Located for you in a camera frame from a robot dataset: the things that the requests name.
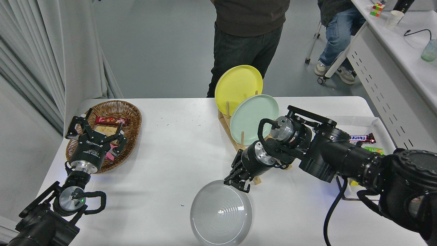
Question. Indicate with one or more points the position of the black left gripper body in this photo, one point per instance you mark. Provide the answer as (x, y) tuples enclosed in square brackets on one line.
[(89, 150)]

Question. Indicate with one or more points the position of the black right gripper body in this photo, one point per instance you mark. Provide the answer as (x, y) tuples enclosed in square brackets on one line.
[(252, 162)]

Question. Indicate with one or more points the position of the grey plate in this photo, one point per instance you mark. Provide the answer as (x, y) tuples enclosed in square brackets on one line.
[(218, 218)]

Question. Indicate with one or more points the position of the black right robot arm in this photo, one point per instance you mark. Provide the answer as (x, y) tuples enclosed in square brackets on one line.
[(341, 153)]

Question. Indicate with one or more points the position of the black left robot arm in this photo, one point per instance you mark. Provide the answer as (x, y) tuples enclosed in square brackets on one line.
[(41, 225)]

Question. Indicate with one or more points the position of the wooden plate rack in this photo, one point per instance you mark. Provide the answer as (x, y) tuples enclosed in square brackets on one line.
[(257, 181)]

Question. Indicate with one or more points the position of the mint green plate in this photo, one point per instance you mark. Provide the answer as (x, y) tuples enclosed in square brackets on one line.
[(251, 118)]

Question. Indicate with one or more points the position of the yellow plate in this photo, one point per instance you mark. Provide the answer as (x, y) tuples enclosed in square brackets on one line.
[(239, 87)]

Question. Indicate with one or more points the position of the pale yellow snack pack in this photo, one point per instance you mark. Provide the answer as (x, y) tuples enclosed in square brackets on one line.
[(104, 130)]

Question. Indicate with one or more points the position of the pink snack wrapper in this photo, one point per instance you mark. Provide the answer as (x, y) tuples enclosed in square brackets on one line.
[(110, 156)]

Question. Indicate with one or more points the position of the red snack bar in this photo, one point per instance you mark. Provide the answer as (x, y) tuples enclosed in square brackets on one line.
[(109, 120)]

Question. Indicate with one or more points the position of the brown wicker basket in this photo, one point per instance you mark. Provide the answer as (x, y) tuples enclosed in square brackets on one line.
[(133, 116)]

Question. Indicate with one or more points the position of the grey curtain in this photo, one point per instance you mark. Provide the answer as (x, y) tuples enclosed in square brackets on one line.
[(51, 51)]

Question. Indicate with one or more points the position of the yellow snack bar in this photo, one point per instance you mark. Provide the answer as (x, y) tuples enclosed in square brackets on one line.
[(354, 183)]

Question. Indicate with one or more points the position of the brown Snickers bar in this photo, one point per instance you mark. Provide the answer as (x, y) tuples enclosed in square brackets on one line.
[(362, 138)]

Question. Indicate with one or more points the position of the person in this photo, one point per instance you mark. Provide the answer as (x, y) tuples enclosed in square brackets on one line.
[(338, 34), (245, 48)]

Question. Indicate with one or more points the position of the white rectangular tray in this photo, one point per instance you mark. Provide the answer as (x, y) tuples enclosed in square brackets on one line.
[(362, 124)]

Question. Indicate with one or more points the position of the green snack bar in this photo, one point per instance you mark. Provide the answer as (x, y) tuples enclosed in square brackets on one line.
[(374, 149)]

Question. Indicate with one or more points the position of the white chair leg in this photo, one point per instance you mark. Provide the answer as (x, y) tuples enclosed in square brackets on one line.
[(313, 46)]

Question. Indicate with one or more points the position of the white perforated desk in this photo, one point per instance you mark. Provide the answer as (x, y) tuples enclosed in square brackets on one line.
[(392, 78)]

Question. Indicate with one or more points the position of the colourful puzzle cube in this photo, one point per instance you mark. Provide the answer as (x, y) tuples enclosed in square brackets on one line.
[(378, 9)]

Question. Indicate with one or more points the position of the white paper cup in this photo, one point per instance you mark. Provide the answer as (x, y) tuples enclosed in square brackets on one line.
[(394, 18)]

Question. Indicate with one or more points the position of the green translucent cup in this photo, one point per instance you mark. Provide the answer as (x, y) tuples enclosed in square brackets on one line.
[(429, 51)]

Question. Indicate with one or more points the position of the black object on desk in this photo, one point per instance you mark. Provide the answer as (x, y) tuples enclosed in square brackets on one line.
[(404, 5)]

